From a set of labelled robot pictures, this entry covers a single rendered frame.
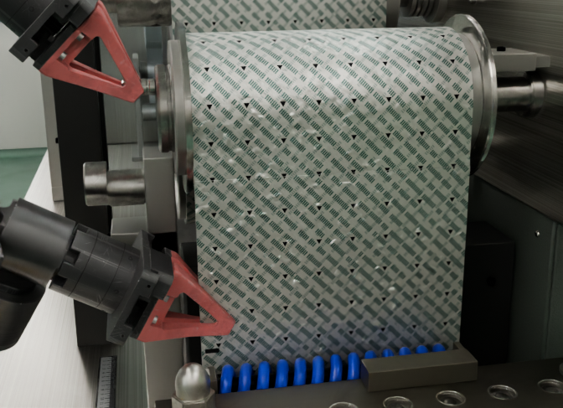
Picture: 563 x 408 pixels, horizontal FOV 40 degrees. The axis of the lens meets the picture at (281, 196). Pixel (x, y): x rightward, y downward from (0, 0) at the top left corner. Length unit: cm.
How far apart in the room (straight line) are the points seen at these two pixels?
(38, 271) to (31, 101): 568
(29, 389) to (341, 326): 42
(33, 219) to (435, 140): 33
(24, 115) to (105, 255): 571
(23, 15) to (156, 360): 34
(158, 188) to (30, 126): 564
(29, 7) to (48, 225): 17
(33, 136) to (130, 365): 540
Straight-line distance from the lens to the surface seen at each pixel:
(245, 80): 62
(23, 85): 628
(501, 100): 73
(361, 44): 66
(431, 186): 67
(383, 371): 65
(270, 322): 67
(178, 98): 62
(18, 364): 103
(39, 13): 63
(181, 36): 63
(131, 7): 88
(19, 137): 635
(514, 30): 80
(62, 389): 96
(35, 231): 61
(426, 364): 67
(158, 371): 78
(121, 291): 62
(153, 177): 70
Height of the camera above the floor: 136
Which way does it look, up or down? 16 degrees down
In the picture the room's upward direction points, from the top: 1 degrees counter-clockwise
